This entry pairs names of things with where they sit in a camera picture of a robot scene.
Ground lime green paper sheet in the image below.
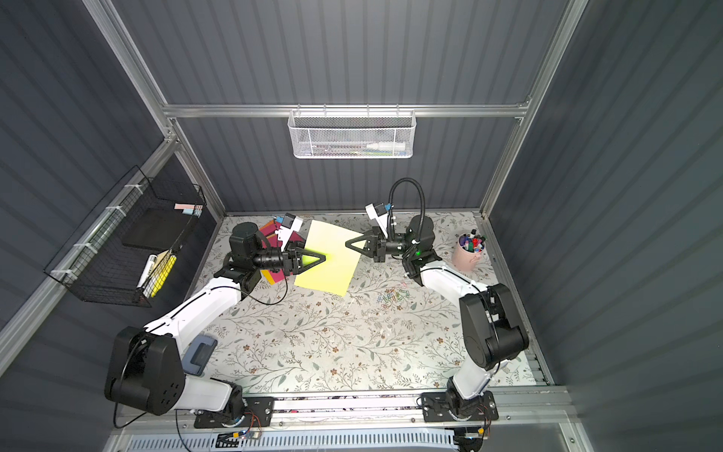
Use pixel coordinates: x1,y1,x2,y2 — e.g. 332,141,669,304
295,220,362,297

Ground magenta paper sheet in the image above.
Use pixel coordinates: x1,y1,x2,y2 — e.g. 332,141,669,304
260,220,281,248
270,270,284,284

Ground yellow paper sheet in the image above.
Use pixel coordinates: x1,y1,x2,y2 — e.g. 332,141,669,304
261,269,278,286

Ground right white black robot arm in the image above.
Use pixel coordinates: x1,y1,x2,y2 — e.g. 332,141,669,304
345,215,529,422

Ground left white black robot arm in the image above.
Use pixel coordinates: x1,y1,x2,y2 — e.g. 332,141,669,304
105,222,326,426

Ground cup of coloured markers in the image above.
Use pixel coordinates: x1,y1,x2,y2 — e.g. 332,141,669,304
452,229,487,272

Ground white marker in basket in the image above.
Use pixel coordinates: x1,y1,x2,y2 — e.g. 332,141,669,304
363,141,407,156

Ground pink sticky notes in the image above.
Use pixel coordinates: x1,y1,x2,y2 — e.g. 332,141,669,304
174,203,203,217

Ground grey blue stapler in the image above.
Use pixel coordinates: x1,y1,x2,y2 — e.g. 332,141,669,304
182,335,218,376

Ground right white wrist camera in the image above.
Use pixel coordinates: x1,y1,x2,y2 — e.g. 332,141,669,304
365,203,392,239

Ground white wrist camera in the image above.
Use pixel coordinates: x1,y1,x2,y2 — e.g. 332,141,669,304
365,203,392,239
275,213,304,250

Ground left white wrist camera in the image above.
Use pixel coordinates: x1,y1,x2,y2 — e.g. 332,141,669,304
275,213,304,250

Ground white wire mesh basket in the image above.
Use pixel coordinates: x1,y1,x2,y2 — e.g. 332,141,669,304
287,107,417,159

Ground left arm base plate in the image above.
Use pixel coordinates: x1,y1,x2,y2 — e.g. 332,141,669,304
194,397,276,429

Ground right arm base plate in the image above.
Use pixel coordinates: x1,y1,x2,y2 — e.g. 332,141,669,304
416,391,499,424

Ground black wire wall basket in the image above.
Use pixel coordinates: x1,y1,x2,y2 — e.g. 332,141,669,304
44,171,206,308

